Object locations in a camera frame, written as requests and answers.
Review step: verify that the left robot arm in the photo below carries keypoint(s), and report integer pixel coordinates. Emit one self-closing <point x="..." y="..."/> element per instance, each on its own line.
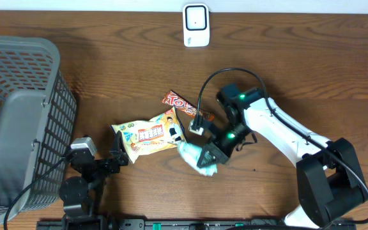
<point x="82" y="195"/>

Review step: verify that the light teal snack packet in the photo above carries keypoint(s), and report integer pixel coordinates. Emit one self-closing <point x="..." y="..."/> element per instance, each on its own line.
<point x="191" y="154"/>

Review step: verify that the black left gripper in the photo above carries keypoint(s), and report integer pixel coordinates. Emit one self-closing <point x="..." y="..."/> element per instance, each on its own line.
<point x="119" y="151"/>

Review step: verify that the red Top chocolate bar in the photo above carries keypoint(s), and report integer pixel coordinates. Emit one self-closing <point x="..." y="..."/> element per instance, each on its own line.
<point x="173" y="99"/>

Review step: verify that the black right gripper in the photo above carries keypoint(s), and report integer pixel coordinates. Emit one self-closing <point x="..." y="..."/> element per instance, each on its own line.
<point x="220" y="154"/>

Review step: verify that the yellow snack chip bag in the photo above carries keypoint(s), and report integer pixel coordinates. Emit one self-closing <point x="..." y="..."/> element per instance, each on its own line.
<point x="160" y="133"/>

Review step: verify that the white barcode scanner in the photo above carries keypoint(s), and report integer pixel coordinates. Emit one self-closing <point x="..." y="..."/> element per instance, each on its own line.
<point x="196" y="25"/>

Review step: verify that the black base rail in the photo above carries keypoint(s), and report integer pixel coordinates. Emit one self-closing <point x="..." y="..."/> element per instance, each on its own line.
<point x="140" y="224"/>

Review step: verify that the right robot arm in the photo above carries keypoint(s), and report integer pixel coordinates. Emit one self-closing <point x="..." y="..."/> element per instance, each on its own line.
<point x="329" y="177"/>

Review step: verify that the grey plastic mesh basket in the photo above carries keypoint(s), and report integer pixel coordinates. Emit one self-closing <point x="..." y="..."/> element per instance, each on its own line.
<point x="37" y="114"/>

